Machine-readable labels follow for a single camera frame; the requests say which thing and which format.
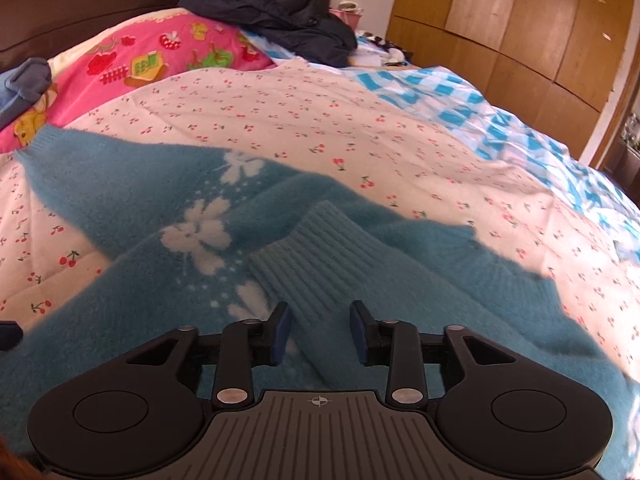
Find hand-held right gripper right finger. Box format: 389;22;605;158
349;300;518;407

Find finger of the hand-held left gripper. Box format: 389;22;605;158
0;320;24;352

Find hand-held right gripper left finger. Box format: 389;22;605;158
125;301;294;409

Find blue fuzzy sweater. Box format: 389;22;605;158
0;125;637;480

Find cherry print quilt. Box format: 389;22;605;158
0;57;640;411

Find blue garment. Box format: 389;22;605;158
0;57;54;131

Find blue checkered sheet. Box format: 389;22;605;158
240;30;640;267

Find black and white cloth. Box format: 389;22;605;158
356;30;414;67

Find pink printed blanket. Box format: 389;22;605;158
0;7;277;155

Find pink cup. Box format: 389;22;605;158
328;1;364;32

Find dark navy jacket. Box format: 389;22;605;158
177;0;359;69

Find wooden wardrobe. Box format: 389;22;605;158
387;0;635;162

